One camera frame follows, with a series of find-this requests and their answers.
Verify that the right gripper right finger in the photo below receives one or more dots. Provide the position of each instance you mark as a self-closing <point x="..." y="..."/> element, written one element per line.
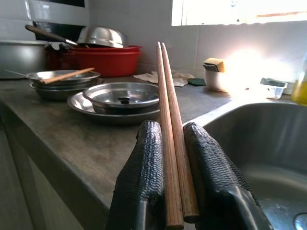
<point x="216" y="179"/>

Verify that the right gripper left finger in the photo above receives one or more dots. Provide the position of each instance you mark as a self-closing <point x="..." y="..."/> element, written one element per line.
<point x="141" y="167"/>

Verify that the brown wooden chopstick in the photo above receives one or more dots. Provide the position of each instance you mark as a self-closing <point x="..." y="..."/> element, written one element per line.
<point x="67" y="75"/>
<point x="179" y="143"/>
<point x="167" y="143"/>

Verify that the stainless steel double sink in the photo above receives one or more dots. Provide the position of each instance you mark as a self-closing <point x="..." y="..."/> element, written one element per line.
<point x="263" y="143"/>

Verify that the deep oval steel dish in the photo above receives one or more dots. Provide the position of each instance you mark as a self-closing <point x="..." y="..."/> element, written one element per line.
<point x="134" y="94"/>

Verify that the large flat steel plate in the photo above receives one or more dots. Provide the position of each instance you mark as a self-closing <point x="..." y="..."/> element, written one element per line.
<point x="79" y="107"/>

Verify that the beige dish cloth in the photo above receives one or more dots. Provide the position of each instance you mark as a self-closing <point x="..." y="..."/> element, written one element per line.
<point x="148" y="77"/>

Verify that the small white bowl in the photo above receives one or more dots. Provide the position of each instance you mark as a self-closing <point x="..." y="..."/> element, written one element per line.
<point x="214" y="80"/>

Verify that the green scouring pad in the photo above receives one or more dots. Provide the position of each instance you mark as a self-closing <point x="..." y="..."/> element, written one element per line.
<point x="196" y="82"/>

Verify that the small clear plastic container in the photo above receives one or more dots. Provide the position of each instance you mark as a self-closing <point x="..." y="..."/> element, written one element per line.
<point x="273" y="88"/>

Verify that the red plastic basin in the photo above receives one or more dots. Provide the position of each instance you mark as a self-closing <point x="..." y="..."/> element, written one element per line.
<point x="112" y="62"/>

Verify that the shallow steel plate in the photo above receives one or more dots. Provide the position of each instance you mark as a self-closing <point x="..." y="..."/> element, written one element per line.
<point x="81" y="76"/>

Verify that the steel plate under stack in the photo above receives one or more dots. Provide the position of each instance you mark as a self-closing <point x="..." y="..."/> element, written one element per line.
<point x="60" y="93"/>

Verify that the yellow dish sponge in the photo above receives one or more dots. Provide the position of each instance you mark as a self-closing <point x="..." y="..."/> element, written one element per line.
<point x="216" y="64"/>

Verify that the yellow dish soap bottle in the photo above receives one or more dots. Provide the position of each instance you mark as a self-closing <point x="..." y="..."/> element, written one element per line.
<point x="301" y="91"/>

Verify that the red plastic colander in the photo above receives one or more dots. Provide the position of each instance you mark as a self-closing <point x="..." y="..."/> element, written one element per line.
<point x="57" y="60"/>

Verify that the large steel mixing bowl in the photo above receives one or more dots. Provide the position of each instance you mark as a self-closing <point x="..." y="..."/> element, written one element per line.
<point x="103" y="36"/>

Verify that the thin steel spoon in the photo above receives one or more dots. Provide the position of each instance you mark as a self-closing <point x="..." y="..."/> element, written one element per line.
<point x="16" y="73"/>

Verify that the black pan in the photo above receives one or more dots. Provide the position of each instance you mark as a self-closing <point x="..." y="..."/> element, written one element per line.
<point x="60" y="30"/>

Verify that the large grey steel pot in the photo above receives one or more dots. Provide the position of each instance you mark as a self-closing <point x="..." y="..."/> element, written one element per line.
<point x="21" y="57"/>

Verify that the white appliance housing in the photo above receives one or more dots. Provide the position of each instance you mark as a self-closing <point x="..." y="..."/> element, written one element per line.
<point x="60" y="14"/>

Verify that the white window frame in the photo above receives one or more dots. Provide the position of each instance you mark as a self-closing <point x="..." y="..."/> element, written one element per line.
<point x="177" y="12"/>

